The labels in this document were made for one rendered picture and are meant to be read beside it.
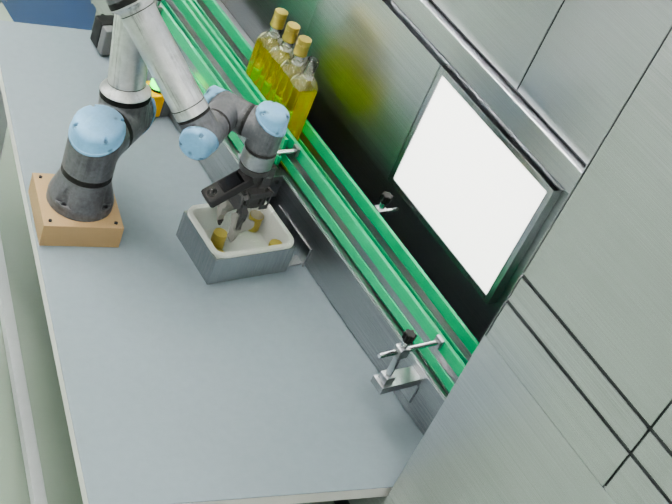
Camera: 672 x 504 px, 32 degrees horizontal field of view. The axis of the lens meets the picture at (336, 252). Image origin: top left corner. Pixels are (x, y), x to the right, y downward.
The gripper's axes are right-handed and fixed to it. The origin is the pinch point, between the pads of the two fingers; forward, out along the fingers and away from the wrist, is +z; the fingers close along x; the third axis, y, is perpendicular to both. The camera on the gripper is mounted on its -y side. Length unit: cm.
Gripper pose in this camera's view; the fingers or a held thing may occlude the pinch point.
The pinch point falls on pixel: (223, 229)
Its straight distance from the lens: 276.4
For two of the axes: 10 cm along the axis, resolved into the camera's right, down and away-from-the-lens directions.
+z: -3.3, 7.2, 6.2
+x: -5.0, -6.8, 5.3
